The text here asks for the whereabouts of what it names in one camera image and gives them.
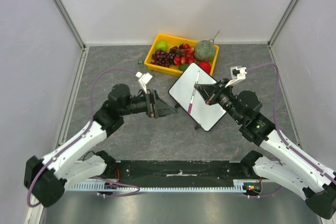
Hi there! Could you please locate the left aluminium frame post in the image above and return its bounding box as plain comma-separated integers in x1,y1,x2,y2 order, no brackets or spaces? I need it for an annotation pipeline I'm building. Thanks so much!
52,0,86,50

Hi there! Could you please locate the white marker pen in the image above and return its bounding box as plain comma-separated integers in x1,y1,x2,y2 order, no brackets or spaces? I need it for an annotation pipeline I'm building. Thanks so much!
190,71,200,100

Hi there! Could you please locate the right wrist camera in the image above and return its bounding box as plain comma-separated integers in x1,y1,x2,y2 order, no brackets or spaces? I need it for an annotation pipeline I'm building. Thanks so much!
225,66,247,87

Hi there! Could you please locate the yellow plastic bin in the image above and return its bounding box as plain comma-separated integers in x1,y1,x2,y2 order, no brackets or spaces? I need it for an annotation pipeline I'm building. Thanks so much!
144,34,219,77

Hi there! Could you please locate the green avocado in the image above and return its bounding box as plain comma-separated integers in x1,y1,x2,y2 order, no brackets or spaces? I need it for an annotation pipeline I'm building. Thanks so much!
179,63,189,72

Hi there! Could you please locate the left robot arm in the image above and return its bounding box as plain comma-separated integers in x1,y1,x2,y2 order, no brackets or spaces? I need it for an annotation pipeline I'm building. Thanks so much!
24,84,177,207

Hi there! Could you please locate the purple grape bunch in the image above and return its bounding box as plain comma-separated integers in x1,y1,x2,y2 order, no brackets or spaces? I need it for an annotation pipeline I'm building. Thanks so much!
150,47,180,68

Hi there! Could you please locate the right aluminium frame post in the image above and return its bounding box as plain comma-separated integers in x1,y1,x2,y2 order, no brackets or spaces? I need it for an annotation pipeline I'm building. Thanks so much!
267,0,300,48

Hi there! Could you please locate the white cable duct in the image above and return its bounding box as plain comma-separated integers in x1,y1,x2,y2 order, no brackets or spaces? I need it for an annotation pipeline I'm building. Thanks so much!
67,179,260,194

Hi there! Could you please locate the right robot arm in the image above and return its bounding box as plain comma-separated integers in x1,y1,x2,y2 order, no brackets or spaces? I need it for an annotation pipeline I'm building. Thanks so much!
194,79,335,219

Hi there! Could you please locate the clear glass bottle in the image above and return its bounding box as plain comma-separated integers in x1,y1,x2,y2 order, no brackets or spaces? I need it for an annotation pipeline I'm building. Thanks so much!
138,60,148,74

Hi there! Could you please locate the green apple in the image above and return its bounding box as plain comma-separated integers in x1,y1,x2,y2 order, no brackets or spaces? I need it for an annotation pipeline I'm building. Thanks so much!
155,40,168,51

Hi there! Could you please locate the small whiteboard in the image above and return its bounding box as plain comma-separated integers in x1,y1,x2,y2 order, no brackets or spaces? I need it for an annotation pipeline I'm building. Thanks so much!
169,63,226,131

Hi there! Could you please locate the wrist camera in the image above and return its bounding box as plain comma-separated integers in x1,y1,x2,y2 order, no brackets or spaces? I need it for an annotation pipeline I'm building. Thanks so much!
135,71,153,93
225,66,247,87

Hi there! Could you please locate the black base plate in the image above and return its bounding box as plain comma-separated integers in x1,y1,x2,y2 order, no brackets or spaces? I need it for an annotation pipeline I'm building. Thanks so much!
95,151,259,187

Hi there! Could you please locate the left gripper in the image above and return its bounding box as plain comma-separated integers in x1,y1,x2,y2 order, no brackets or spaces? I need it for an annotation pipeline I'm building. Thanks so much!
120,89,177,119

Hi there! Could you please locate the aluminium frame post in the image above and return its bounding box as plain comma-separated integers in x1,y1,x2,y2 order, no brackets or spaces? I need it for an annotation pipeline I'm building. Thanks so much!
267,0,300,48
52,0,86,50

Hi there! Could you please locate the red apple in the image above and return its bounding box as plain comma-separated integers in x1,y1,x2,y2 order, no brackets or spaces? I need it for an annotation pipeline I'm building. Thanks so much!
198,61,212,74

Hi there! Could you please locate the magenta marker cap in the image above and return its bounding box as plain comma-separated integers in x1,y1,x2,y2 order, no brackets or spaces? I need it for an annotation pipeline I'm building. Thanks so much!
187,99,194,114

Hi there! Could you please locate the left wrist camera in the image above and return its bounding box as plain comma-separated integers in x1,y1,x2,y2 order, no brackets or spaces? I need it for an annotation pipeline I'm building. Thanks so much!
135,71,153,93

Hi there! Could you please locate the red cherry bunch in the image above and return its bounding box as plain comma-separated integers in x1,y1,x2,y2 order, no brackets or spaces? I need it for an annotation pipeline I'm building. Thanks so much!
170,44,197,67

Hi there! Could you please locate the green netted melon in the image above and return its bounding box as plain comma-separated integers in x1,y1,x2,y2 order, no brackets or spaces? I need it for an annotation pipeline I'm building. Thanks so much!
194,40,216,61

